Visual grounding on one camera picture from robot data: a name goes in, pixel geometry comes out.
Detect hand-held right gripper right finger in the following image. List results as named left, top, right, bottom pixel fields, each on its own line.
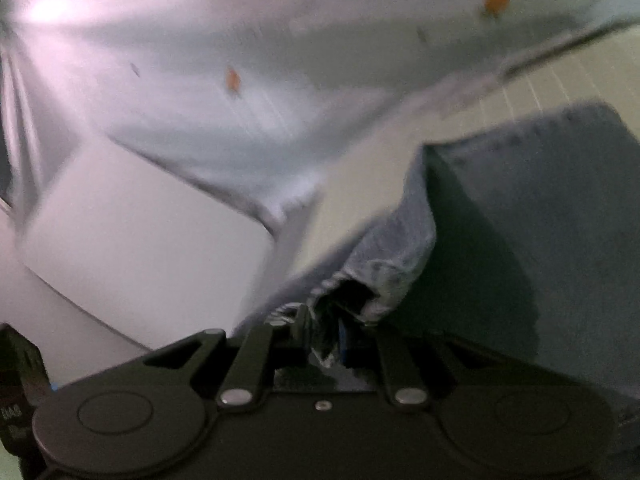
left=338, top=321, right=503, bottom=407

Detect white printed blanket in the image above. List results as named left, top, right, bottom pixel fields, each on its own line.
left=0, top=0, right=640, bottom=243

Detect blue denim jeans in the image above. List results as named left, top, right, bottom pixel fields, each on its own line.
left=234, top=100, right=640, bottom=463

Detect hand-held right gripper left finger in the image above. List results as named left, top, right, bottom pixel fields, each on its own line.
left=142, top=304, right=312, bottom=409

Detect white pillow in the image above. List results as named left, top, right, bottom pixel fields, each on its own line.
left=17, top=141, right=277, bottom=352

